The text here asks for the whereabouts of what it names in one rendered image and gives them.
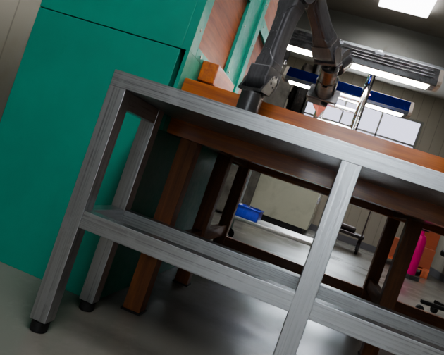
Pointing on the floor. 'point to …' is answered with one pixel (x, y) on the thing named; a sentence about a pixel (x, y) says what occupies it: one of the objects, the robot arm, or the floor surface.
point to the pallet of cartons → (423, 252)
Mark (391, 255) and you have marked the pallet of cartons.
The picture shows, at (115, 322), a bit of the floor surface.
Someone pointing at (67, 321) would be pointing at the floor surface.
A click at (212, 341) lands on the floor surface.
